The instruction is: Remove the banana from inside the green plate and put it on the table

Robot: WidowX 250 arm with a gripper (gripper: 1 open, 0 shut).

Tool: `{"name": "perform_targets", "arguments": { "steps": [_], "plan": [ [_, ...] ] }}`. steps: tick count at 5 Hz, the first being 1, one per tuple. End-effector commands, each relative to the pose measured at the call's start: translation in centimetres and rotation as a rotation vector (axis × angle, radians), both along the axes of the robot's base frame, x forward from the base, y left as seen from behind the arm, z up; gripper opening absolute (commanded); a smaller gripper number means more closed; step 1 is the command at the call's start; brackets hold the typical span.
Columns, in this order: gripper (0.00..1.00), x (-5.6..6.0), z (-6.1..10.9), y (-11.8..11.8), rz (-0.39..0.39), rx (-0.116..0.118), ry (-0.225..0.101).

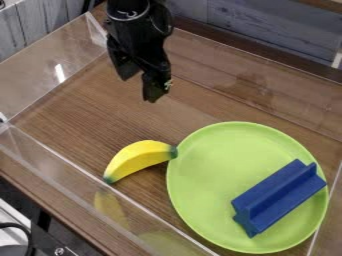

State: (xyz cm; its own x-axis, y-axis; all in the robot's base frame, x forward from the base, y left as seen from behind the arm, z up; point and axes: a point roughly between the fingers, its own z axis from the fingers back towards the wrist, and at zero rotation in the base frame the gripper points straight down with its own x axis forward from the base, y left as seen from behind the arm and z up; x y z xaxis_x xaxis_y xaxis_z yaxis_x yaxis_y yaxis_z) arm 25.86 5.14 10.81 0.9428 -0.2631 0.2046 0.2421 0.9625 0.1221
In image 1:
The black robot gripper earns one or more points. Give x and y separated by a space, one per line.
137 30

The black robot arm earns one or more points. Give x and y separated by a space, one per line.
137 26

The blue plastic block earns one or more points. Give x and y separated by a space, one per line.
275 196

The clear acrylic barrier wall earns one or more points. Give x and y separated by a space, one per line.
71 114

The green round plate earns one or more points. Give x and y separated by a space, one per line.
223 159

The yellow toy banana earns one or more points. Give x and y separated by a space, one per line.
135 157

